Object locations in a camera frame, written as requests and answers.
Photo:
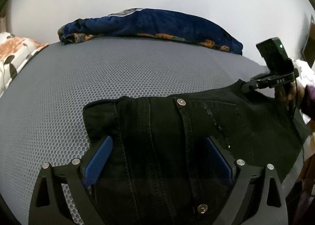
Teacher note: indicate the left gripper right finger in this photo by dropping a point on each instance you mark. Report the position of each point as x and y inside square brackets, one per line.
[257, 196]

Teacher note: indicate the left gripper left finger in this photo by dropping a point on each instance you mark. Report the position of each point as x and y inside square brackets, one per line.
[48, 203]

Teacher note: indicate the dark framed mirror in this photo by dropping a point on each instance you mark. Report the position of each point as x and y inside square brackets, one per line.
[308, 54]

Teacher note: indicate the black pants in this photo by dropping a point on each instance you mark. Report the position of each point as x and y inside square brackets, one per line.
[162, 168]

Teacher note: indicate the white floral pillow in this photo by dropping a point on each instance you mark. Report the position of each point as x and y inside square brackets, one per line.
[16, 52]

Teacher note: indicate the white patterned cloth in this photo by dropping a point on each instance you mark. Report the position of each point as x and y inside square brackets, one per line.
[306, 83]

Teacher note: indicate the grey mesh mattress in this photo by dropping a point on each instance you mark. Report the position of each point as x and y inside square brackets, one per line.
[41, 111]

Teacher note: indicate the right hand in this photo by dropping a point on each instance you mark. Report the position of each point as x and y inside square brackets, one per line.
[285, 93]

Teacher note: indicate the blue floral blanket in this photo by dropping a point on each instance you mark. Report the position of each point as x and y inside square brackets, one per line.
[152, 23]

